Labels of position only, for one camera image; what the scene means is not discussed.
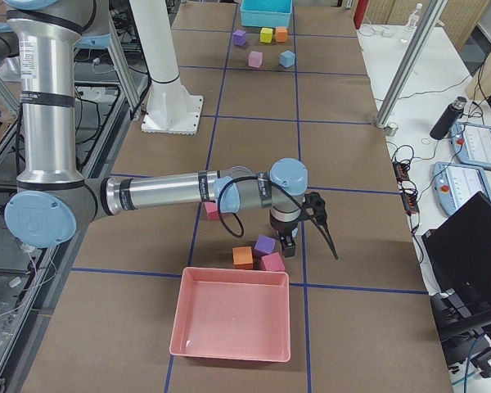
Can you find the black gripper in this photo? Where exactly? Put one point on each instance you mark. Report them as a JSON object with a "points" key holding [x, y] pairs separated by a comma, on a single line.
{"points": [[283, 228]]}

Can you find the pink foam block far right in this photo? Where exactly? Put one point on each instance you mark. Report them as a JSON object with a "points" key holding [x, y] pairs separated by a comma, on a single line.
{"points": [[272, 262]]}

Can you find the purple foam block right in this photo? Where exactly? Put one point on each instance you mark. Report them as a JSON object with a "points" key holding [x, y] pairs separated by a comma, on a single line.
{"points": [[264, 245]]}

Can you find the purple foam block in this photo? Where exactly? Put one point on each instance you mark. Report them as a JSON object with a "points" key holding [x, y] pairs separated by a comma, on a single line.
{"points": [[239, 37], [264, 245]]}

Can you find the orange foam block right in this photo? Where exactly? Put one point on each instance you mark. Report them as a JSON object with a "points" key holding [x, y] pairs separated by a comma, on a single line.
{"points": [[243, 258]]}

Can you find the orange foam block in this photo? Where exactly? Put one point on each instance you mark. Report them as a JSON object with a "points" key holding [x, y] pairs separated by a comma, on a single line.
{"points": [[281, 34], [243, 258]]}

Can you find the pink foam block near green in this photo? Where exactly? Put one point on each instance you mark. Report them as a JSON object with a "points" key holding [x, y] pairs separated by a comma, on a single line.
{"points": [[212, 212]]}

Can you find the pink plastic tray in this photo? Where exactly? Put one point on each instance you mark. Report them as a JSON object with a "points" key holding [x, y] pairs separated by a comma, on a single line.
{"points": [[233, 314]]}

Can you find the black usb hub right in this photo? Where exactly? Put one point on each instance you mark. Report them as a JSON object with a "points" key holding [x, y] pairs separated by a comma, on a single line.
{"points": [[410, 205]]}

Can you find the black usb hub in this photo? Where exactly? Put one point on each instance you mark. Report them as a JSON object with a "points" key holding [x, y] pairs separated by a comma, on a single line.
{"points": [[410, 205], [401, 171]]}

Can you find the black usb hub left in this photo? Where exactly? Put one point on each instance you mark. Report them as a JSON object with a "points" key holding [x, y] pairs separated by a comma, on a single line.
{"points": [[401, 171]]}

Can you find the teach pendant near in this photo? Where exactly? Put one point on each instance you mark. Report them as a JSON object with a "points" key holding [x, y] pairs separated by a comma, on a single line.
{"points": [[455, 184]]}

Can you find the teach pendant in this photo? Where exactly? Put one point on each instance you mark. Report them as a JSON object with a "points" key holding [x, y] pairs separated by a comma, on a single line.
{"points": [[455, 184], [472, 143]]}

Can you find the black monitor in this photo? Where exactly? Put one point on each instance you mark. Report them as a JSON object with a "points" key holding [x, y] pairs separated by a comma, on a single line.
{"points": [[460, 250]]}

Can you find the light blue foam block left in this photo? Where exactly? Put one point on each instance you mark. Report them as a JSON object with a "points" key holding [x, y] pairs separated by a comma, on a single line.
{"points": [[287, 59]]}

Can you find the lilac pink foam block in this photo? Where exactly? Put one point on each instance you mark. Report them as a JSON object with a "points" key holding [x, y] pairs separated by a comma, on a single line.
{"points": [[255, 59]]}

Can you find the black monitor stand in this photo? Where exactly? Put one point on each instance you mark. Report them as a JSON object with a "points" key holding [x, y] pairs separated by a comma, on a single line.
{"points": [[454, 318]]}

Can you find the black water bottle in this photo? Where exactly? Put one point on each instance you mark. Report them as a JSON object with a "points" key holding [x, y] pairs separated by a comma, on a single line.
{"points": [[450, 115]]}

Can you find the orange foam block left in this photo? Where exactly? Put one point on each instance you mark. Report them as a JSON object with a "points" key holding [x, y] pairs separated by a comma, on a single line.
{"points": [[281, 34]]}

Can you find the yellow foam block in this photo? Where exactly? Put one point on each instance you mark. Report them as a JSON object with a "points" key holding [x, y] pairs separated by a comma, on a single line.
{"points": [[266, 35]]}

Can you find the purple foam block left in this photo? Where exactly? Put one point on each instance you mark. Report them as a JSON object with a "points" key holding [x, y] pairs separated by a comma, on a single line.
{"points": [[239, 37]]}

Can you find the teach pendant far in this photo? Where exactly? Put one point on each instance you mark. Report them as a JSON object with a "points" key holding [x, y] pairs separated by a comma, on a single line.
{"points": [[472, 143]]}

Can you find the blue plastic tray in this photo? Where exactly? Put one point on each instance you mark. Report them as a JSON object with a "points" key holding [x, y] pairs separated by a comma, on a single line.
{"points": [[266, 13]]}

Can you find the clear plastic bottle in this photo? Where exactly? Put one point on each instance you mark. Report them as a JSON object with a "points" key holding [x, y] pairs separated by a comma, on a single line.
{"points": [[414, 18]]}

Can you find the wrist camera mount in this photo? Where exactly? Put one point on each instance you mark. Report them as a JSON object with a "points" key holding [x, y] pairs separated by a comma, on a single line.
{"points": [[315, 207]]}

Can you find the white pedestal base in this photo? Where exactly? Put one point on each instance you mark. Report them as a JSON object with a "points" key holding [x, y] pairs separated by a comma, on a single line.
{"points": [[170, 108]]}

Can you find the aluminium frame post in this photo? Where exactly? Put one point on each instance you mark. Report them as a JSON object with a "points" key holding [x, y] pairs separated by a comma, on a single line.
{"points": [[416, 39]]}

